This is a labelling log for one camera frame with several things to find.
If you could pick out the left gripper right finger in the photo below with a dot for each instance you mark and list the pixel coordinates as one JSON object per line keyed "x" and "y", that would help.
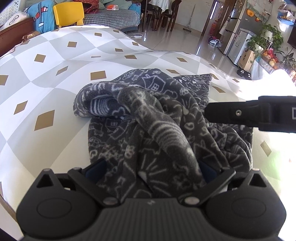
{"x": 216, "y": 181}

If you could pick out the fruit bowl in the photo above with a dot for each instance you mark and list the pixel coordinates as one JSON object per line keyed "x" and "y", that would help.
{"x": 270, "y": 57}

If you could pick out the grey white checkered tablecloth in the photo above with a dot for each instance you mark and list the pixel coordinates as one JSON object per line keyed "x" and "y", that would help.
{"x": 39, "y": 131}

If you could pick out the blue cartoon pillow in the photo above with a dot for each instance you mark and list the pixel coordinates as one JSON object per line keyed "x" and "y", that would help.
{"x": 43, "y": 16}

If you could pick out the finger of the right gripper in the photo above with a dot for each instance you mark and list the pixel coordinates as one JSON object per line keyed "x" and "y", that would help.
{"x": 238, "y": 113}

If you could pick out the dark grey doodle fleece jacket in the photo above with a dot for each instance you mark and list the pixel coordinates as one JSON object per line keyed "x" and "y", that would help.
{"x": 151, "y": 131}

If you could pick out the white small freezer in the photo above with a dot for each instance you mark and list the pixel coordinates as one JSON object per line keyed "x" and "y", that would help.
{"x": 239, "y": 45}

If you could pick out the orange tissue packet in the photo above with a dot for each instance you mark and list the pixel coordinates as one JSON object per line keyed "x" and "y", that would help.
{"x": 112, "y": 7}

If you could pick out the cardboard box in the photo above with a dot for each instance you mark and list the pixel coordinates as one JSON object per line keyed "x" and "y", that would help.
{"x": 246, "y": 60}

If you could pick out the red patterned cushion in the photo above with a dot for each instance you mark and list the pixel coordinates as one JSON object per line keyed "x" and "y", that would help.
{"x": 90, "y": 6}

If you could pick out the green potted plant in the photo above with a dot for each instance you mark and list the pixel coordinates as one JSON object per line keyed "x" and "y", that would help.
{"x": 269, "y": 37}

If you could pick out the dark wooden dining chair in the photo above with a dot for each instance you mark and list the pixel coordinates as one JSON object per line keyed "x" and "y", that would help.
{"x": 171, "y": 16}

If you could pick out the yellow plastic chair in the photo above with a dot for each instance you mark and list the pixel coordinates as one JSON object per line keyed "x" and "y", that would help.
{"x": 68, "y": 13}

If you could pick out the silver refrigerator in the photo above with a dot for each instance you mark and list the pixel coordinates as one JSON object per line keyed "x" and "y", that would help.
{"x": 232, "y": 27}

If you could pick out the plastic bag on floor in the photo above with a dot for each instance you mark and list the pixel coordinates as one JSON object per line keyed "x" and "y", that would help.
{"x": 213, "y": 41}

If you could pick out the black white slippers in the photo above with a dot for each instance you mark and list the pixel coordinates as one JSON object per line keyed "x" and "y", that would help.
{"x": 242, "y": 73}

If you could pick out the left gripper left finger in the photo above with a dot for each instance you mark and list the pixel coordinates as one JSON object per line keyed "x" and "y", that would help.
{"x": 86, "y": 180}

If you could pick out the checkered grey sofa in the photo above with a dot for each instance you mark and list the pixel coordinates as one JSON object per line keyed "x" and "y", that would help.
{"x": 124, "y": 19}

